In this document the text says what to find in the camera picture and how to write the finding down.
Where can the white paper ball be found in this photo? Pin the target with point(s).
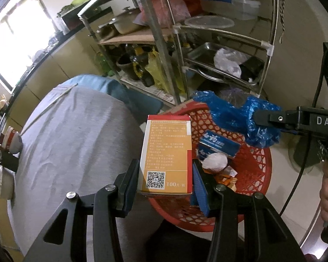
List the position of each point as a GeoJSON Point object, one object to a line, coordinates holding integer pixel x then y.
{"type": "Point", "coordinates": [214, 161]}

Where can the red and white bowl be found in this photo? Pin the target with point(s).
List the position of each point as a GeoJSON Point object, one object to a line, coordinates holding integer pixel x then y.
{"type": "Point", "coordinates": [15, 144]}
{"type": "Point", "coordinates": [8, 135]}

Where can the microwave oven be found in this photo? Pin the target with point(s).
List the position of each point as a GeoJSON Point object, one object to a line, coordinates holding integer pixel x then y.
{"type": "Point", "coordinates": [82, 19]}

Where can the yellow plastic bag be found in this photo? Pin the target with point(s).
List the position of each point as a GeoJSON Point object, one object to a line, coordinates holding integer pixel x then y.
{"type": "Point", "coordinates": [158, 71]}

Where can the orange medicine box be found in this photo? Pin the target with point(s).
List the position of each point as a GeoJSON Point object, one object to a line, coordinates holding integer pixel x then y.
{"type": "Point", "coordinates": [164, 152]}

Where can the clear plastic storage box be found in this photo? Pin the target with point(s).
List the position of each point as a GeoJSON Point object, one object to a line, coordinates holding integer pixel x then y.
{"type": "Point", "coordinates": [235, 5]}

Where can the white plastic bag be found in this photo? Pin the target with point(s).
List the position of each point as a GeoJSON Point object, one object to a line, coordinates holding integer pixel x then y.
{"type": "Point", "coordinates": [229, 61]}

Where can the blue silver carton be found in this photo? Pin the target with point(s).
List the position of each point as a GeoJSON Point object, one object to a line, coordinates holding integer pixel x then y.
{"type": "Point", "coordinates": [218, 144]}

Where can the pink plastic bag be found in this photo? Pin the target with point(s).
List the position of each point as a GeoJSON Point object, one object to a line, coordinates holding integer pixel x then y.
{"type": "Point", "coordinates": [169, 8]}

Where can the metal storage rack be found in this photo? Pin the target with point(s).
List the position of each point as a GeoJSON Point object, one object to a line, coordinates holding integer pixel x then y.
{"type": "Point", "coordinates": [158, 46]}

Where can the clear round plastic container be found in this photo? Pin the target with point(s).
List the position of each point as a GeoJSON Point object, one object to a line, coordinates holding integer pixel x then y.
{"type": "Point", "coordinates": [209, 22]}

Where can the beige base cabinets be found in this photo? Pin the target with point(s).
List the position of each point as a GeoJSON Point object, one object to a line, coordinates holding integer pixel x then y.
{"type": "Point", "coordinates": [60, 60]}

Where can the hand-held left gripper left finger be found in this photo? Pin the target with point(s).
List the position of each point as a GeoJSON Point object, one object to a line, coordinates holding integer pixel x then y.
{"type": "Point", "coordinates": [131, 188]}

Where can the round stand base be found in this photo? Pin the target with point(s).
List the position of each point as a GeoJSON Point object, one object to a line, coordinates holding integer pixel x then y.
{"type": "Point", "coordinates": [311, 155]}

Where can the steel tray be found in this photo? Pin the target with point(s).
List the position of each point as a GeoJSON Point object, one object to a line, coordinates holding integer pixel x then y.
{"type": "Point", "coordinates": [202, 53]}

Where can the blue plastic bag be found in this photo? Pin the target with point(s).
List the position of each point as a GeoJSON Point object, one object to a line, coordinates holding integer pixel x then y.
{"type": "Point", "coordinates": [229, 114]}

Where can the black cup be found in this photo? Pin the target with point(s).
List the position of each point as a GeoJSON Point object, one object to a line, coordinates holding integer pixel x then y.
{"type": "Point", "coordinates": [9, 161]}

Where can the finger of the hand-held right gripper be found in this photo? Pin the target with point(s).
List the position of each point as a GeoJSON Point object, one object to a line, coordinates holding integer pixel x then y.
{"type": "Point", "coordinates": [273, 118]}

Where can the window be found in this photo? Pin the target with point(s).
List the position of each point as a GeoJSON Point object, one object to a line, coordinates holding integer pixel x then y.
{"type": "Point", "coordinates": [13, 32]}

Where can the cream cooking pot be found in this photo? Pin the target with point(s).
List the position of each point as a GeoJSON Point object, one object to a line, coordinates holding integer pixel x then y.
{"type": "Point", "coordinates": [127, 23]}

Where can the red plastic basket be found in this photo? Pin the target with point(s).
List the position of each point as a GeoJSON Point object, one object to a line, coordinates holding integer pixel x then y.
{"type": "Point", "coordinates": [251, 174]}

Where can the blue cloth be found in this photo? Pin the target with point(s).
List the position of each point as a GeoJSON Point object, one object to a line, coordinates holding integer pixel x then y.
{"type": "Point", "coordinates": [112, 87]}

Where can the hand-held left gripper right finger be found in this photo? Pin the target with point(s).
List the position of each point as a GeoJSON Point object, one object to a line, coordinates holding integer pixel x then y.
{"type": "Point", "coordinates": [201, 191]}

